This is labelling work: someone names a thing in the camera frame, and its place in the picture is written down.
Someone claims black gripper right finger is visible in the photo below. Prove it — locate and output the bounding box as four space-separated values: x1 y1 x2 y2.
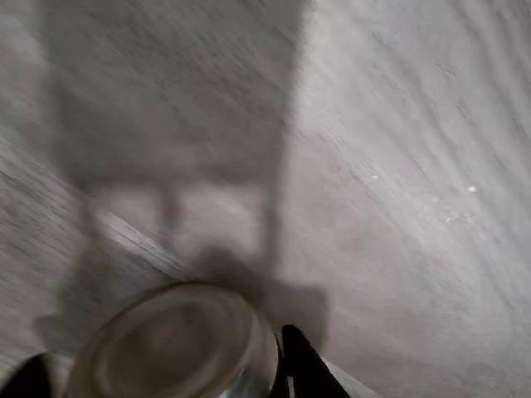
269 324 354 398

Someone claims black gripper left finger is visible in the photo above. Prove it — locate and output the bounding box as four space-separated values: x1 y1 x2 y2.
0 352 56 398

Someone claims stainless steel cup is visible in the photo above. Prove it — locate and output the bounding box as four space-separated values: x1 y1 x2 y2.
66 280 284 398

